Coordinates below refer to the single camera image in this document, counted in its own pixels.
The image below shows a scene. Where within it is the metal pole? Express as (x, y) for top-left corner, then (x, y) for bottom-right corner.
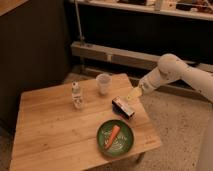
(74, 0), (85, 45)

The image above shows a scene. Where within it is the clear plastic cup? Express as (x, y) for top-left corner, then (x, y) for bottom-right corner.
(96, 73), (111, 95)

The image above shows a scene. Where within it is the cluttered shelf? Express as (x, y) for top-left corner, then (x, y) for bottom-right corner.
(69, 0), (213, 21)

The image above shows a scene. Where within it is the orange carrot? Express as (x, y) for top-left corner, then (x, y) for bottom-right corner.
(105, 125), (120, 149)

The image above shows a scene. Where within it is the clear plastic bottle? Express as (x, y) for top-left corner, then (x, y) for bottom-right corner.
(72, 82), (83, 109)

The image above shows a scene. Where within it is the wooden table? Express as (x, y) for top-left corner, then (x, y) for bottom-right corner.
(9, 73), (163, 171)

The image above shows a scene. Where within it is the green ceramic bowl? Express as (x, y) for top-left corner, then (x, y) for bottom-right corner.
(96, 120), (134, 157)

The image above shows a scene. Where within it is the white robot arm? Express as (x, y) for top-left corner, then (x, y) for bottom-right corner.
(126, 54), (213, 103)

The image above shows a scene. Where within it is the dark rectangular box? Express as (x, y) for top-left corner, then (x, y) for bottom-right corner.
(112, 96), (135, 119)

